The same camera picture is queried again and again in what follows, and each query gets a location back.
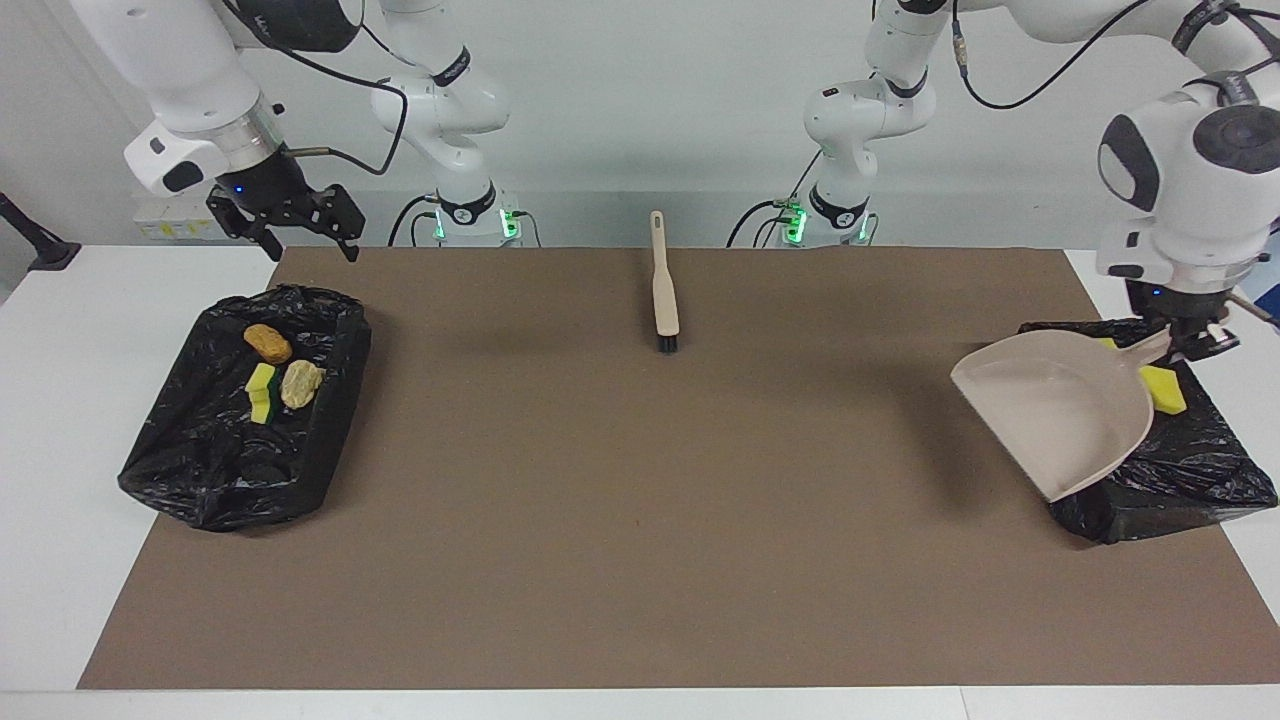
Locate toy croissant pastry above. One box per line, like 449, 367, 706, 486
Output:
279, 360, 326, 411

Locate beige hand brush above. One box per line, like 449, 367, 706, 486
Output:
649, 210, 682, 354

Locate brown paper table mat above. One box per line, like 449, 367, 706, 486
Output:
77, 247, 1280, 691

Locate yellow sponge with notch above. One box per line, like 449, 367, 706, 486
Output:
245, 362, 279, 426

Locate bin lined with black bag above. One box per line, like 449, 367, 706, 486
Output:
117, 284, 374, 533
1018, 318, 1279, 546

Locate brown toy bread bun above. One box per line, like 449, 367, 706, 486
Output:
243, 323, 293, 365

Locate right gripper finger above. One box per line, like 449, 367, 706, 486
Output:
312, 185, 365, 263
207, 195, 284, 263

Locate white power strip boxes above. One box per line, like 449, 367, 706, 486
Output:
132, 190, 241, 241

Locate black clamp stand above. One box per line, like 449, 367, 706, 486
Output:
0, 190, 81, 271

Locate black base cable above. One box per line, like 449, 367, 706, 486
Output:
725, 198, 801, 248
388, 193, 441, 248

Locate black right base cable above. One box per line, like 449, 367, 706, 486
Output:
388, 193, 441, 248

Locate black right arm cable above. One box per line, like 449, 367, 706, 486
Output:
215, 0, 411, 179

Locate beige plastic dustpan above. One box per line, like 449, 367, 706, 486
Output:
949, 328, 1173, 503

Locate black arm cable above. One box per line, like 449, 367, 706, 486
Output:
948, 0, 1280, 111
215, 0, 411, 179

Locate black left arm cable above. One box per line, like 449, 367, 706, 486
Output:
948, 0, 1280, 111

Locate black left base cable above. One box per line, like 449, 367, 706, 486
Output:
725, 198, 801, 248

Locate large yellow sponge piece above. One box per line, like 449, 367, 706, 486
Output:
1140, 365, 1189, 417

